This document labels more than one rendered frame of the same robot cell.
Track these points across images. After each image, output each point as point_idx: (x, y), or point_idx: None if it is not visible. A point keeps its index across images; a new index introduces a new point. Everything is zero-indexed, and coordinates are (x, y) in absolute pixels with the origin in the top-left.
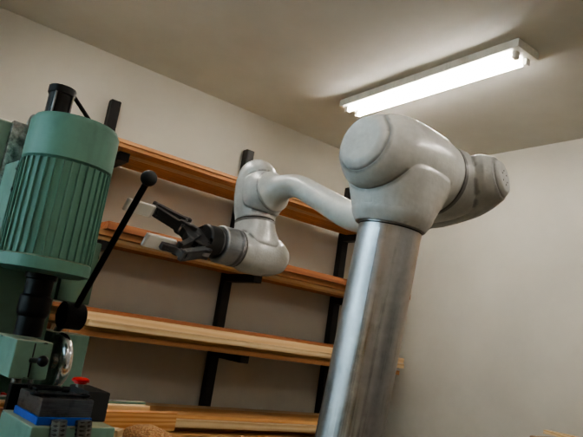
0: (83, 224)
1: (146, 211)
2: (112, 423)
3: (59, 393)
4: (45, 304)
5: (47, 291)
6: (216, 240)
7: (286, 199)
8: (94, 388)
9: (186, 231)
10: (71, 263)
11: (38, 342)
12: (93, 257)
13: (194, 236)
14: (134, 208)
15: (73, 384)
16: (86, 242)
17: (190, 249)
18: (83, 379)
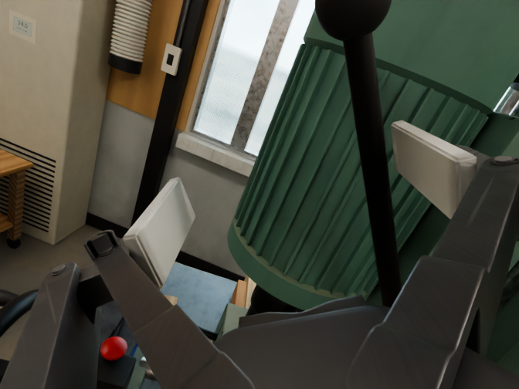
0: (259, 164)
1: (434, 181)
2: None
3: (110, 326)
4: (256, 292)
5: None
6: None
7: None
8: (97, 373)
9: (278, 317)
10: (233, 224)
11: (223, 324)
12: (290, 259)
13: (164, 334)
14: (359, 151)
15: (131, 358)
16: (253, 201)
17: (55, 297)
18: (104, 342)
